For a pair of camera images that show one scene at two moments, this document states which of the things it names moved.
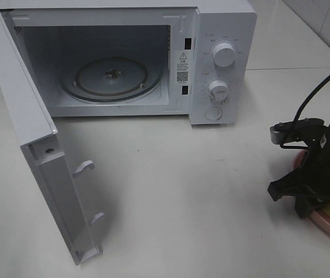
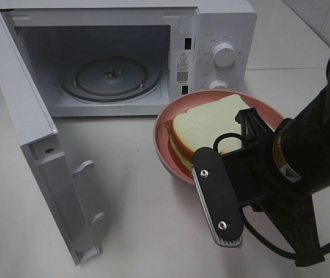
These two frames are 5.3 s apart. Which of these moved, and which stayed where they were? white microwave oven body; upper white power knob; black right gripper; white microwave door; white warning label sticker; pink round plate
Moved: black right gripper; pink round plate
Stayed: white warning label sticker; white microwave door; upper white power knob; white microwave oven body
